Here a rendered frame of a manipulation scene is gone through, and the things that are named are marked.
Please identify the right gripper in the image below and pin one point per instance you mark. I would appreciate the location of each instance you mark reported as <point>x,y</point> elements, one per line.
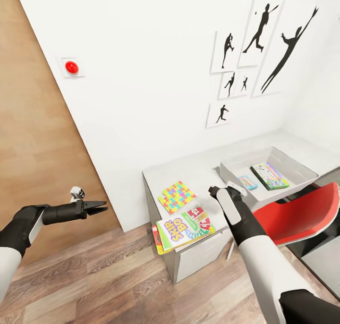
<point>213,190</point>

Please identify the board game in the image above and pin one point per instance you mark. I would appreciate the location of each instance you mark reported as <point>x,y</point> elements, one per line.
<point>182,229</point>
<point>269,177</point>
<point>249,183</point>

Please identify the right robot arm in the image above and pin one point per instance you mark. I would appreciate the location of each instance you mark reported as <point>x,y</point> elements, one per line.
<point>283,295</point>

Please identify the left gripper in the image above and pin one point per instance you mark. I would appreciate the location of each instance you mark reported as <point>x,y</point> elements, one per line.
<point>79,210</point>

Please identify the toy box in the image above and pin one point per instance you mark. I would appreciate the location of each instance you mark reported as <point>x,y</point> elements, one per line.
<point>297,175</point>

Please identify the jigsaw puzzle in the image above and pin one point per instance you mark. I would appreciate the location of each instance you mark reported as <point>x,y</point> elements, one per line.
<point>177,196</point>

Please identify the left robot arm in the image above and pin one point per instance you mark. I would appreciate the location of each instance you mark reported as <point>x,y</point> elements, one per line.
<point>20,233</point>

